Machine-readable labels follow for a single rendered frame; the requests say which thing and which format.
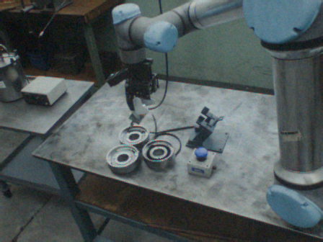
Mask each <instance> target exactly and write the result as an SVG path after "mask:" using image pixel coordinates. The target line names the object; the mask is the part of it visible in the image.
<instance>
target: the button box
mask: <svg viewBox="0 0 323 242"><path fill-rule="evenodd" d="M196 149H197V148H195V150H196ZM195 150H194V151H193V153H192V154H191V157H190V158H189V160H188V162H187V171H188V173H189V174H194V175H196V176H202V177H206V178H210V175H211V174H212V171H213V170H216V153H215V152H210V151H209V152H208V155H207V156H206V157H204V158H198V157H197V156H195Z"/></svg>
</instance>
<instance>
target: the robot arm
mask: <svg viewBox="0 0 323 242"><path fill-rule="evenodd" d="M112 18H113V25H114V27H115V34H116V37H117V42H118V46H119V52H120V59H121V61H122V62H123V67H125V68H124V69H122V70H120V71H118V72H117V73H113V74H112V75H110V76H109V78H108V80H106V82H107V83H108V84H109V86H110V87H112V86H116V85H117V84H119V83H120V82H121V81H124V80H126V82H125V95H126V103H127V105H128V107H129V109H130V111H131V112H132V113H133V114H134V116H135V117H136V118H137V119H138V120H140V115H142V114H148V113H149V110H148V108H147V107H145V106H143V105H144V104H145V105H146V106H151V105H154V104H155V101H154V99H152V98H151V97H150V94H153V93H156V91H157V88H159V81H158V77H157V73H152V72H151V64H152V63H154V62H153V59H151V58H146V48H148V49H149V50H151V51H154V52H160V53H168V52H170V51H171V50H173V47H174V46H175V45H176V44H177V40H178V38H181V37H182V36H184V35H186V34H188V33H191V32H192V31H196V30H201V29H204V28H206V27H211V26H216V25H217V24H223V23H225V22H230V21H232V20H236V19H241V18H245V21H246V23H247V26H248V27H249V28H250V29H253V31H254V32H253V34H254V35H255V36H256V37H258V38H259V39H260V40H261V47H263V49H265V50H266V51H268V52H269V53H270V54H271V60H272V67H273V84H274V91H275V108H276V115H277V127H278V139H279V152H280V155H279V156H278V157H277V158H276V159H275V161H274V163H273V173H274V179H275V181H274V182H273V184H272V185H271V186H269V187H268V190H267V192H266V194H265V198H266V200H267V203H268V204H269V206H270V208H271V209H272V210H273V211H274V212H275V213H276V215H278V216H280V218H282V219H283V220H285V221H286V222H288V223H290V224H292V225H295V226H297V227H302V228H310V227H314V226H315V225H316V224H317V223H318V224H322V225H323V0H194V1H189V2H187V3H186V4H184V5H181V6H179V7H177V8H175V9H173V10H171V11H168V12H165V13H163V14H161V15H159V16H157V17H155V18H147V17H142V16H141V12H140V9H139V7H138V5H136V4H123V5H120V6H117V7H115V8H114V9H113V11H112ZM156 80H157V84H156ZM134 96H135V97H136V98H134Z"/></svg>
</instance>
